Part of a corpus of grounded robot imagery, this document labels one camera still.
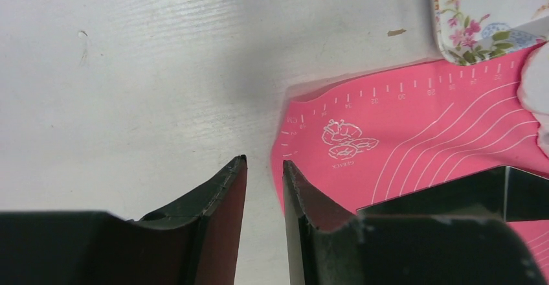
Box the white dough scrap strip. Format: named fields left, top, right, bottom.
left=537, top=115, right=549, bottom=157

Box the pink silicone baking mat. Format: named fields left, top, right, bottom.
left=271, top=50, right=548, bottom=284

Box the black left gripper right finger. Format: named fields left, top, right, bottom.
left=283, top=161, right=545, bottom=284

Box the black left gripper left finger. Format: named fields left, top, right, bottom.
left=1, top=155, right=247, bottom=284

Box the floral rectangular tray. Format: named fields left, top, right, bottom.
left=431, top=0, right=548, bottom=66

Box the white dough lump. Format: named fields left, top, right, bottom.
left=517, top=43, right=548, bottom=115

